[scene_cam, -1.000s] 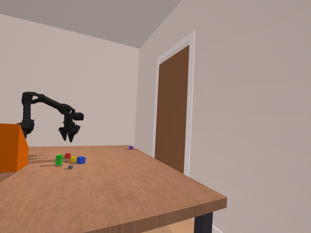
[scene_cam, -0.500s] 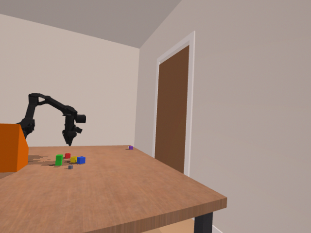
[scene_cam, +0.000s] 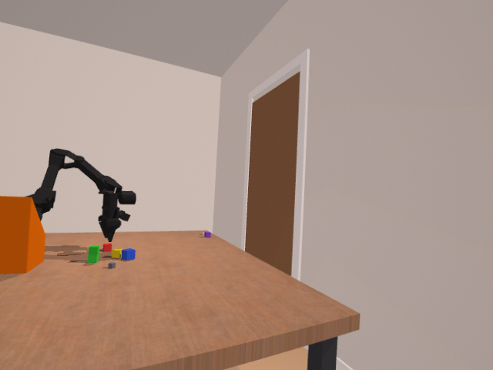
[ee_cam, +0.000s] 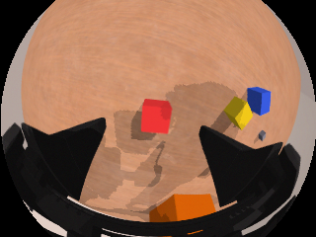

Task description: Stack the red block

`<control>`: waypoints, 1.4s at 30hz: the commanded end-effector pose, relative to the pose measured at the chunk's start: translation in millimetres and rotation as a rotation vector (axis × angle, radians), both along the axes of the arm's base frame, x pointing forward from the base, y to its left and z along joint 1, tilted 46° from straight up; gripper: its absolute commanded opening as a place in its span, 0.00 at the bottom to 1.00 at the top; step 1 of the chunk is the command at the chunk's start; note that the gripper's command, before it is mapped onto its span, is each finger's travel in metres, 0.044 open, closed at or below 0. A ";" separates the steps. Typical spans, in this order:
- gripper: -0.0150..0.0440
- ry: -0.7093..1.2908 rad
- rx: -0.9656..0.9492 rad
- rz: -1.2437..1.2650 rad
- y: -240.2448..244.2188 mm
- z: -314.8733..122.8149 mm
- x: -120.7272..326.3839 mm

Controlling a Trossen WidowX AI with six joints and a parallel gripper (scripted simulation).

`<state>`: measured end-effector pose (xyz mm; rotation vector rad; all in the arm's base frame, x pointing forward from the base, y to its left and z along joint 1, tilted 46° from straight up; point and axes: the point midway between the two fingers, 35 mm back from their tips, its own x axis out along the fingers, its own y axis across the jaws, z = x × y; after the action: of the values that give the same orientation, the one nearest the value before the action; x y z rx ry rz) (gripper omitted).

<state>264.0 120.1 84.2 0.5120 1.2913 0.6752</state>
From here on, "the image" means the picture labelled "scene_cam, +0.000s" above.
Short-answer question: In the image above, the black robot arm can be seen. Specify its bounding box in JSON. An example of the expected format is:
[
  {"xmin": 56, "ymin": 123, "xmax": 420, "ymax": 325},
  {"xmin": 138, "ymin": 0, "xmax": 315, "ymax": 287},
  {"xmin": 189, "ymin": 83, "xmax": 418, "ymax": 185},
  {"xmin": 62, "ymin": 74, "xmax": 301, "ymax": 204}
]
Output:
[{"xmin": 27, "ymin": 148, "xmax": 136, "ymax": 221}]

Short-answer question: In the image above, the blue block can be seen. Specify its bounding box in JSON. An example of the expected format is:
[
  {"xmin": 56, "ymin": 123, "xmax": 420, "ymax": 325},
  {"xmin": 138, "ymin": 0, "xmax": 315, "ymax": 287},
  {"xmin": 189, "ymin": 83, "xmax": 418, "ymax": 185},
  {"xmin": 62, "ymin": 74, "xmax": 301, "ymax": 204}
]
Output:
[{"xmin": 121, "ymin": 248, "xmax": 136, "ymax": 261}]

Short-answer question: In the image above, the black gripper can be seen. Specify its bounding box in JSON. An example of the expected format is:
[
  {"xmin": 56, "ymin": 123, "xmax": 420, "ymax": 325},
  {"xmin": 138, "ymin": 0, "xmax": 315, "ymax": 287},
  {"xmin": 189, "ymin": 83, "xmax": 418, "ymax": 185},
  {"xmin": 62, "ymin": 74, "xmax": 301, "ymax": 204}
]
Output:
[{"xmin": 99, "ymin": 205, "xmax": 122, "ymax": 242}]

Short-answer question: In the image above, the yellow block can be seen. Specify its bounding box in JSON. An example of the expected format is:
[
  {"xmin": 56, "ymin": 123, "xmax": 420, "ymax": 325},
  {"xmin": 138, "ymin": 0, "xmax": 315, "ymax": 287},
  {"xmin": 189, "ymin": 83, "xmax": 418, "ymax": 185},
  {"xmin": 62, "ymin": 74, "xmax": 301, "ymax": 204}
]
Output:
[{"xmin": 111, "ymin": 248, "xmax": 123, "ymax": 258}]

